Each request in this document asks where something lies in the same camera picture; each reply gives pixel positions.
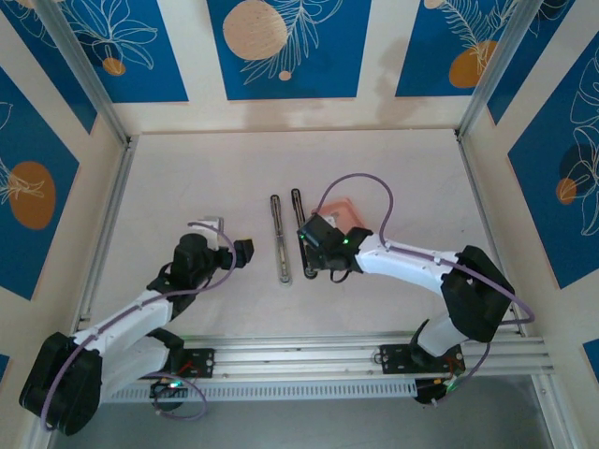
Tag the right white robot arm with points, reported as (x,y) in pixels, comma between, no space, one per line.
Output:
(402,269)

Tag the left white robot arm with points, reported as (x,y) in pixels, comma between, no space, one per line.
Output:
(140,323)

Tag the silver staple strip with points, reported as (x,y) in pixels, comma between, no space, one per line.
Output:
(335,218)

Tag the aluminium side rail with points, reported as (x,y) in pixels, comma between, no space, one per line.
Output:
(110,210)
(482,210)

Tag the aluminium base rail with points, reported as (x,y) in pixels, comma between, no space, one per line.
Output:
(304,360)

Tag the aluminium frame post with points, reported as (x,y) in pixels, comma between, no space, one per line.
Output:
(501,56)
(79,56)

